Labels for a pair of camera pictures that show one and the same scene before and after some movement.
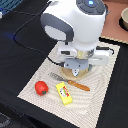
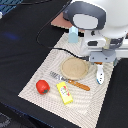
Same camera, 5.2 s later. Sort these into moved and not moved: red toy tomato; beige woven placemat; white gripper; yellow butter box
Moved: white gripper
Not moved: red toy tomato; yellow butter box; beige woven placemat
